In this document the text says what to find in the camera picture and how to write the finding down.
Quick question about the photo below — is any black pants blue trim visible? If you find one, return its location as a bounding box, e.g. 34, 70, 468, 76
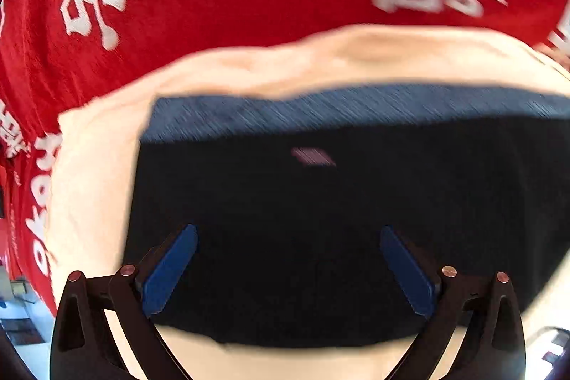
123, 85, 569, 348

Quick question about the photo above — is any peach seat cushion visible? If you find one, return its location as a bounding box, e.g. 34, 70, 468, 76
46, 25, 569, 379

